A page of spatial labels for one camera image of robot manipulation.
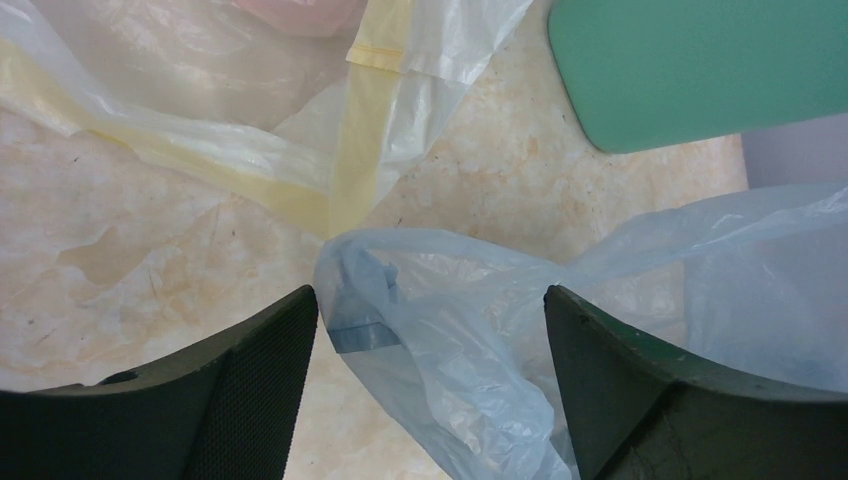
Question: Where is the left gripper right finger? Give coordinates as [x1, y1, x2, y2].
[544, 285, 847, 479]

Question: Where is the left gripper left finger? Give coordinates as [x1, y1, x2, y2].
[1, 285, 318, 479]

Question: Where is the light blue plastic bag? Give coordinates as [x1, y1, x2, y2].
[314, 182, 847, 479]

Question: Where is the translucent white yellow trash bag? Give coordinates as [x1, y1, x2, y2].
[1, 1, 528, 237]

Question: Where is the green plastic trash bin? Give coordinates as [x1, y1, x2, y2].
[547, 0, 847, 154]

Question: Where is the pink bag inside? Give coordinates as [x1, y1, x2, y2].
[234, 0, 368, 37]

